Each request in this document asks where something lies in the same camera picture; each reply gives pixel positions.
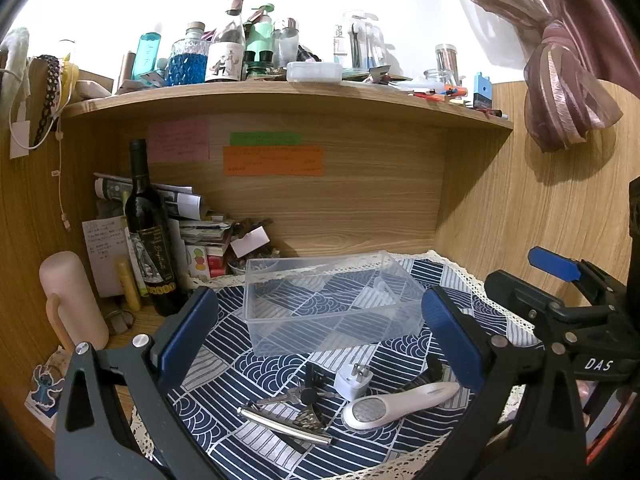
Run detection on white handheld massager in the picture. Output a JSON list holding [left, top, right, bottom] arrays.
[[342, 382, 460, 431]]

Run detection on silver metal clip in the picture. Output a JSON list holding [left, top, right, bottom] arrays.
[[236, 406, 332, 446]]

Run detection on white plug adapter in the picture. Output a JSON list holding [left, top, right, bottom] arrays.
[[333, 362, 373, 402]]

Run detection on blue stitch sticker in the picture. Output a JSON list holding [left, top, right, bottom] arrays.
[[24, 359, 68, 434]]

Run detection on pink mug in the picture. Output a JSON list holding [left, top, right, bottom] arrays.
[[39, 252, 110, 352]]

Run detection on yellow tube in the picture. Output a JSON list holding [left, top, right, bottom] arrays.
[[115, 256, 142, 312]]

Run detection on blue white patterned cloth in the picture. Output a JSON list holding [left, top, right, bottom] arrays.
[[167, 252, 536, 479]]

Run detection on dark wine bottle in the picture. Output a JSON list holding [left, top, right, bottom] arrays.
[[125, 139, 188, 318]]

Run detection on white paper note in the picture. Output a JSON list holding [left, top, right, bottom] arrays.
[[82, 217, 128, 298]]

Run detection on blue stapler box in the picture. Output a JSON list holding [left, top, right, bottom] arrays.
[[472, 72, 492, 108]]

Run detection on clear plastic storage box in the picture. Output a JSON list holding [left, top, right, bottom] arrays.
[[243, 252, 423, 356]]

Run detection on white card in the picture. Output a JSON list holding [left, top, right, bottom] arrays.
[[230, 226, 270, 258]]

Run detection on clear glass jar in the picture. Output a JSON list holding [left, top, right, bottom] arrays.
[[435, 44, 459, 84]]

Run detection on pink curtain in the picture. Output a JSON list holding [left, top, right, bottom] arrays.
[[471, 0, 639, 152]]

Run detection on wooden shelf board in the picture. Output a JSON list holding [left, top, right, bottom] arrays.
[[63, 81, 513, 131]]

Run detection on orange sticky note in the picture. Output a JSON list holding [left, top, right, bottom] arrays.
[[222, 145, 324, 177]]

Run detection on pink sticky note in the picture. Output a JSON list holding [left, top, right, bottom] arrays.
[[146, 118, 209, 164]]

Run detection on green sticky note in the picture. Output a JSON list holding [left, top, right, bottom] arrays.
[[230, 131, 302, 146]]

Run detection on translucent small lidded box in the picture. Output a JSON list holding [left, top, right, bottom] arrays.
[[286, 62, 343, 84]]

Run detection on blue glass bottle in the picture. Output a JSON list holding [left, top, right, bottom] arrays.
[[165, 22, 209, 87]]

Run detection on teal plastic bottle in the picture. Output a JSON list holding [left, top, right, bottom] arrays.
[[131, 30, 162, 80]]

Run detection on white label bottle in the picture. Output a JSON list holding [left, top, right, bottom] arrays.
[[205, 0, 245, 82]]

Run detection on mint green spray bottle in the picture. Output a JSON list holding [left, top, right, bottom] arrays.
[[244, 3, 274, 80]]

